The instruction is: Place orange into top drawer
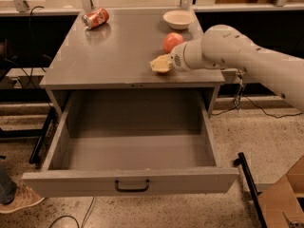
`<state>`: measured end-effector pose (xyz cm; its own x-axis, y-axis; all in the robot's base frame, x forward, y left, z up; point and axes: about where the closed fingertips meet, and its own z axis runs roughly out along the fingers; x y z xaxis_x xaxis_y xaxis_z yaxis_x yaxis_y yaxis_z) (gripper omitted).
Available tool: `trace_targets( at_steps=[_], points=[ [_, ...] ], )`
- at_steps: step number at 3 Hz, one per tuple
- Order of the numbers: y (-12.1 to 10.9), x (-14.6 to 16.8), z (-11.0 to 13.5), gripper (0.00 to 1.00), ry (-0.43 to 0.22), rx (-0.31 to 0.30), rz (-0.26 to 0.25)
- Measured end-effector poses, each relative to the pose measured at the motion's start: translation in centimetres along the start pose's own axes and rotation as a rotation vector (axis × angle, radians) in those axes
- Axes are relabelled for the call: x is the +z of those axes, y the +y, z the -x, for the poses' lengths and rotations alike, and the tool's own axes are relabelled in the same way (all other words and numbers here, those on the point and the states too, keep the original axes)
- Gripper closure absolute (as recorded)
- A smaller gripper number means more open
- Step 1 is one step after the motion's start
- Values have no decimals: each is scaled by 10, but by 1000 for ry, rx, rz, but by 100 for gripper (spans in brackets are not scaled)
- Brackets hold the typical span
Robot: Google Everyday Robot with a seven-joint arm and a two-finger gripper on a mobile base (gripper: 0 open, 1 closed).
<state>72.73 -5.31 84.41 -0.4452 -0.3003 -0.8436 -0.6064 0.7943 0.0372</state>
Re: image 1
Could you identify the black metal stand leg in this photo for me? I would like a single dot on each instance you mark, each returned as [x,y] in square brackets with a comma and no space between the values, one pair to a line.
[241,160]

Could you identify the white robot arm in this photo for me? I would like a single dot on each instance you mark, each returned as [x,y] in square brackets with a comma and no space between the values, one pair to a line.
[222,47]

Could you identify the cardboard box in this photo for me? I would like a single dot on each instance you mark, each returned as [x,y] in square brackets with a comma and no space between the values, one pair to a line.
[279,203]

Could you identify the open grey top drawer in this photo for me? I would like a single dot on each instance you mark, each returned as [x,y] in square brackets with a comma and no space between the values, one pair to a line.
[160,135]

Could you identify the black table leg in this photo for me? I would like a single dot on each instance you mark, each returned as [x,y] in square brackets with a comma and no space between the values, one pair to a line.
[34,157]

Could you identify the red soda can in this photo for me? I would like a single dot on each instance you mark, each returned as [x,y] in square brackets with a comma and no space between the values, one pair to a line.
[95,18]

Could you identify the blue jeans leg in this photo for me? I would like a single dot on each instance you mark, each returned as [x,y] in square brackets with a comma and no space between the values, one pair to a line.
[7,187]

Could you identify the black drawer handle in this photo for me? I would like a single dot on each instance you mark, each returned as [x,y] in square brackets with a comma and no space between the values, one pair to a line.
[132,187]

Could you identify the orange fruit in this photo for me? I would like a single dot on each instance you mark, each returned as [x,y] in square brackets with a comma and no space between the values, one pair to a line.
[163,70]

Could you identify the white bowl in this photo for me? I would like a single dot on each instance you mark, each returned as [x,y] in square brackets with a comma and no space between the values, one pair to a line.
[179,19]

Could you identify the grey metal cabinet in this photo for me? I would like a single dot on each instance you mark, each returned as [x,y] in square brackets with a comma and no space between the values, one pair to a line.
[117,54]

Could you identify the tan sneaker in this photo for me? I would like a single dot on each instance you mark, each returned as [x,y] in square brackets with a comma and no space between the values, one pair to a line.
[19,198]

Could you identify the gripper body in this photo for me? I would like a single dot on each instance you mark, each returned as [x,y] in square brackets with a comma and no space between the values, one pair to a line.
[176,58]

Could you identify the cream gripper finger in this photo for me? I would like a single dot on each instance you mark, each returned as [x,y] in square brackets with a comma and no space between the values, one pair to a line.
[156,61]
[155,68]

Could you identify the red apple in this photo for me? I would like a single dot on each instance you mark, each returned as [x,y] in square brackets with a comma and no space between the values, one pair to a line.
[171,40]

